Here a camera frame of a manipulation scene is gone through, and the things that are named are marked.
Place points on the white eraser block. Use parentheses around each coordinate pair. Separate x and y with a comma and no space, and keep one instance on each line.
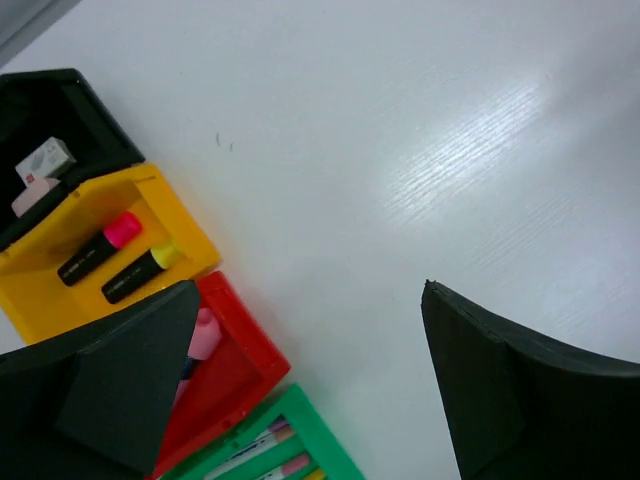
(50,160)

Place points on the pink capped glue bottle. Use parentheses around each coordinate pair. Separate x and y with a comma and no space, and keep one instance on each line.
(207,335)

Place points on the white pen purple cap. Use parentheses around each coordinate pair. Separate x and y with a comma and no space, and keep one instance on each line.
(275,434)

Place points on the pink black highlighter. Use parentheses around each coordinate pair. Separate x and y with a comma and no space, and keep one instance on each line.
(100,248)

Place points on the yellow storage bin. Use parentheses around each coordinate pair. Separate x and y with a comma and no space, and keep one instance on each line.
(34,298)

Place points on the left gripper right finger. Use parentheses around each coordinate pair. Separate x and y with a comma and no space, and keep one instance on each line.
(522,405)

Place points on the yellow black highlighter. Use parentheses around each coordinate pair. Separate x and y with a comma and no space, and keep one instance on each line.
(145,268)

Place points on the white pen yellow cap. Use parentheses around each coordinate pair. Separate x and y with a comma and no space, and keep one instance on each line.
(317,474)

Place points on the black storage bin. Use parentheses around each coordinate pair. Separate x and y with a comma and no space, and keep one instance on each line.
(60,103)

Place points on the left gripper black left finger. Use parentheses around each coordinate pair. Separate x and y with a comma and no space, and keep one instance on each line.
(95,402)

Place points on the red storage bin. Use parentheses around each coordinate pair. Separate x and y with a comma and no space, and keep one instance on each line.
(245,367)

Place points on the white eraser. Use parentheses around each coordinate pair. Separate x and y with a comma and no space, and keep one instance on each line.
(41,192)

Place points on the green storage bin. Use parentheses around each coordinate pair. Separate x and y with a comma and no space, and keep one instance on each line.
(312,436)

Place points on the white pen pink cap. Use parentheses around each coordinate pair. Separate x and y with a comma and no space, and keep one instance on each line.
(284,470)

